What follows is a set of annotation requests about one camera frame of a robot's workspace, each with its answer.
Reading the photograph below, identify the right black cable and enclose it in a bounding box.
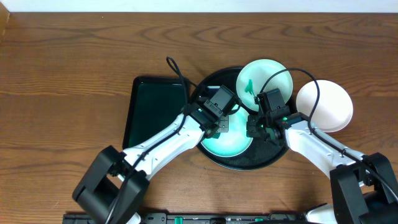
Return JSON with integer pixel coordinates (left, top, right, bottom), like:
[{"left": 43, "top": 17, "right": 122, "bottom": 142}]
[{"left": 259, "top": 67, "right": 398, "bottom": 203}]

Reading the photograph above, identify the green scrub sponge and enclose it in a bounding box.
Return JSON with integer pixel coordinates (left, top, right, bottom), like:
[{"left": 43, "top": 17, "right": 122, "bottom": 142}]
[{"left": 212, "top": 133, "right": 221, "bottom": 139}]

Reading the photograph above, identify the white plate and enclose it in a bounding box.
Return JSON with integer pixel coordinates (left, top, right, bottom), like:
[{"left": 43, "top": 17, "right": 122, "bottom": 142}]
[{"left": 296, "top": 80, "right": 353, "bottom": 133}]

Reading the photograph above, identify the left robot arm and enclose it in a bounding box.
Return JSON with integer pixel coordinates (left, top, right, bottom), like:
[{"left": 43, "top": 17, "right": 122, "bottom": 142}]
[{"left": 72, "top": 100, "right": 240, "bottom": 223}]

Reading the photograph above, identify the mint green plate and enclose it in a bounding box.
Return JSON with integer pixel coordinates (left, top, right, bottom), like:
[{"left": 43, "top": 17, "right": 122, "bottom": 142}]
[
  {"left": 236, "top": 59, "right": 294, "bottom": 112},
  {"left": 201, "top": 107, "right": 253, "bottom": 157}
]

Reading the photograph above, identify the left black cable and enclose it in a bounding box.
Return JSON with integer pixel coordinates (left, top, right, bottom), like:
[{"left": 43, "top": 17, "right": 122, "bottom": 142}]
[{"left": 104, "top": 56, "right": 200, "bottom": 224}]

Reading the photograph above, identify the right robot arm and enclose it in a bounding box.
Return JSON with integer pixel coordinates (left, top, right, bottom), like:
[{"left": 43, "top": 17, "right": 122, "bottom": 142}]
[{"left": 246, "top": 109, "right": 397, "bottom": 224}]

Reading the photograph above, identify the black rectangular tray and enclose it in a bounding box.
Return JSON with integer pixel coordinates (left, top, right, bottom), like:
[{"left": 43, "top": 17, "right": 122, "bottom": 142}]
[{"left": 123, "top": 76, "right": 185, "bottom": 149}]

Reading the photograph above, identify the black cable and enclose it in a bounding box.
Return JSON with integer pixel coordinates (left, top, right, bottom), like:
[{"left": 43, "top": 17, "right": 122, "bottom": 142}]
[
  {"left": 259, "top": 67, "right": 398, "bottom": 203},
  {"left": 104, "top": 56, "right": 200, "bottom": 224}
]

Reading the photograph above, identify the round black tray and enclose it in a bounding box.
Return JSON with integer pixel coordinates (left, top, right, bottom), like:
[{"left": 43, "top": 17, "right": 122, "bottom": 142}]
[{"left": 197, "top": 67, "right": 289, "bottom": 170}]

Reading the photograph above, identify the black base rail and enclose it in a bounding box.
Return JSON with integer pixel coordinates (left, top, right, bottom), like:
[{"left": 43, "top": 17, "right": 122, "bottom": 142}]
[{"left": 62, "top": 211, "right": 338, "bottom": 224}]

